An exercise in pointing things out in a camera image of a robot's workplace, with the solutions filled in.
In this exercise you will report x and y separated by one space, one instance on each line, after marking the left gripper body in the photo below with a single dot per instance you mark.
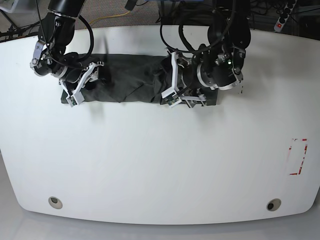
189 75

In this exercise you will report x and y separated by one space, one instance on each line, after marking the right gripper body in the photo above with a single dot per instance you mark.
71 74

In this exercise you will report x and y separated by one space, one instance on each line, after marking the dark grey T-shirt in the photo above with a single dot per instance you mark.
129 78

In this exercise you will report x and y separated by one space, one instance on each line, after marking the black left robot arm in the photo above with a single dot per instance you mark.
197 75

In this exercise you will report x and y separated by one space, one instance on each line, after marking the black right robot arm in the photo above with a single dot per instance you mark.
56 31

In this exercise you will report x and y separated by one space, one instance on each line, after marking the red tape rectangle marking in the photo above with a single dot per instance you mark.
296 156

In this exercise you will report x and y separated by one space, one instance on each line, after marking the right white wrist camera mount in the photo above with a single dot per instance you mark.
90 73

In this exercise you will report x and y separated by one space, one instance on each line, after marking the white power strip red switch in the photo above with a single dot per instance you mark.
283 17

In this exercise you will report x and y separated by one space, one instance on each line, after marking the left table cable grommet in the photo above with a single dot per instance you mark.
55 203

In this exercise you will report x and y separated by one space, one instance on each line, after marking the table cable grommet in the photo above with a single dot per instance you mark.
273 205
55 203

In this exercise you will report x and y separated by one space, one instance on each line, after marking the right table cable grommet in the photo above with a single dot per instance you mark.
273 205

